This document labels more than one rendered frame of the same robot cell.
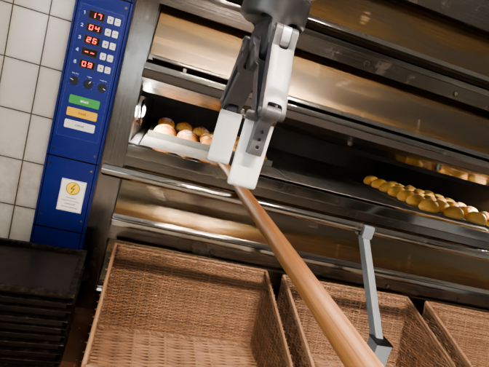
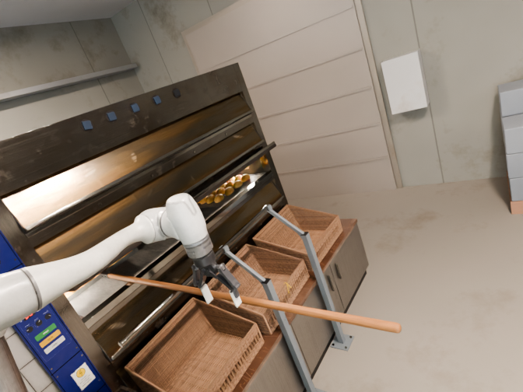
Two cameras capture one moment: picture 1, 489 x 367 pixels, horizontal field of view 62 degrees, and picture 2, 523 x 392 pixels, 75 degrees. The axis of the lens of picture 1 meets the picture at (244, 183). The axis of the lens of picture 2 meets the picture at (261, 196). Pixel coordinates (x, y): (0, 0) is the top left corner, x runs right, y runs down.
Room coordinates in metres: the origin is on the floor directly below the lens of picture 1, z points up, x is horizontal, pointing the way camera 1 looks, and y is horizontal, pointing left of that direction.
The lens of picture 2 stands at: (-0.53, 0.42, 2.00)
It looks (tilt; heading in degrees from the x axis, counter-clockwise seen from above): 19 degrees down; 325
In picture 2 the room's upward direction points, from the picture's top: 21 degrees counter-clockwise
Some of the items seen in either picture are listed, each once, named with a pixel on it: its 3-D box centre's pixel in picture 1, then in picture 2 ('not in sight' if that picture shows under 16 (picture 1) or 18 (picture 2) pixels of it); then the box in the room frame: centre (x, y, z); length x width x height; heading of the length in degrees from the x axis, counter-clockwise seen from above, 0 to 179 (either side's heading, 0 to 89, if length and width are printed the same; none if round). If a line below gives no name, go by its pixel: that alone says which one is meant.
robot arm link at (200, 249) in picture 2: not in sight; (198, 245); (0.48, 0.02, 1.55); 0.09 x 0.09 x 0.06
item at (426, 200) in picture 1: (429, 199); (211, 189); (2.08, -0.94, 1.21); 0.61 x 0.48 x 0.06; 13
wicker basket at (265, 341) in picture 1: (190, 328); (198, 354); (1.12, 0.04, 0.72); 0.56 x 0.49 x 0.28; 105
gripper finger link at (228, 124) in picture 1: (224, 137); (206, 293); (0.54, 0.04, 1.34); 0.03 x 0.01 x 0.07; 107
